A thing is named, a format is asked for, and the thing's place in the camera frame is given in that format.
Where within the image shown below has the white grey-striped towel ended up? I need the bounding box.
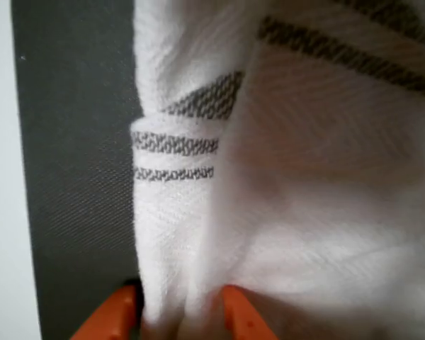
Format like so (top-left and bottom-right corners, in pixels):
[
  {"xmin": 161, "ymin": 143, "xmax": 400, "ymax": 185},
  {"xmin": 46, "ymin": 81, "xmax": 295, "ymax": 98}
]
[{"xmin": 128, "ymin": 0, "xmax": 425, "ymax": 340}]

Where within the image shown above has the dark desk mat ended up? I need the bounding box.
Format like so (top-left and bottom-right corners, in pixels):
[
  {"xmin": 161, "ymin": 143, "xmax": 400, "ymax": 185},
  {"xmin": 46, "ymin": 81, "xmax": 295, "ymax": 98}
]
[{"xmin": 10, "ymin": 0, "xmax": 145, "ymax": 340}]

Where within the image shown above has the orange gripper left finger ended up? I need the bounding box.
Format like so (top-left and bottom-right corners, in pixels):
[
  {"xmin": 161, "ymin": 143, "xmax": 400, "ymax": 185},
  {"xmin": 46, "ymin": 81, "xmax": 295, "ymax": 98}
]
[{"xmin": 73, "ymin": 285, "xmax": 138, "ymax": 340}]

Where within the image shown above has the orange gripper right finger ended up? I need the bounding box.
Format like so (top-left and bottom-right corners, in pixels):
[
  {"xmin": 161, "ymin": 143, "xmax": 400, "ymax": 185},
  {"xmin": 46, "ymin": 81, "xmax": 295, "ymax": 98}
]
[{"xmin": 221, "ymin": 284, "xmax": 279, "ymax": 340}]

